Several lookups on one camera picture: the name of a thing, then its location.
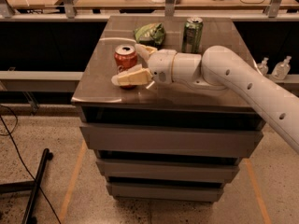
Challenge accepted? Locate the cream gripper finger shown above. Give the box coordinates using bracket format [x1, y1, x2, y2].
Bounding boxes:
[135, 44, 157, 61]
[111, 64, 152, 87]

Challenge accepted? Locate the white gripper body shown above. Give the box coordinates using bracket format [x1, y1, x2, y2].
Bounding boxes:
[148, 49, 177, 84]

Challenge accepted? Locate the red coke can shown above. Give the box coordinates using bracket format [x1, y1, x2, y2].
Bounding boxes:
[113, 44, 138, 90]

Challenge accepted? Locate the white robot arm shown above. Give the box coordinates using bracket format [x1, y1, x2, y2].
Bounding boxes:
[111, 44, 299, 152]

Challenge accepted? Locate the green soda can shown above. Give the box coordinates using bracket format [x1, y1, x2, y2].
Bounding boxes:
[181, 17, 203, 54]

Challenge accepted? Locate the green chip bag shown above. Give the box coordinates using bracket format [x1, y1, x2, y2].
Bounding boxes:
[134, 23, 165, 48]

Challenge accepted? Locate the grey drawer cabinet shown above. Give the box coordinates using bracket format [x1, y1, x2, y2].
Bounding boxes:
[72, 15, 264, 202]

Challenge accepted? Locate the clear sanitizer bottle left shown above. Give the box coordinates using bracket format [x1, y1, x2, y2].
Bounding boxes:
[257, 57, 268, 76]

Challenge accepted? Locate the clear sanitizer bottle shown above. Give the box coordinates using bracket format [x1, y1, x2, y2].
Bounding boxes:
[272, 56, 292, 80]
[257, 57, 268, 76]

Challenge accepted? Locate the clear sanitizer bottle right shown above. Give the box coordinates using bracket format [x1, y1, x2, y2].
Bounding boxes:
[272, 56, 292, 80]

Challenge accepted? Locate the black stand leg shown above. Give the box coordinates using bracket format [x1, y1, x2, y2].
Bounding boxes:
[0, 148, 53, 224]

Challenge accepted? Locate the black floor cable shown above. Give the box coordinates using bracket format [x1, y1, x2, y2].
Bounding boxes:
[0, 105, 63, 224]

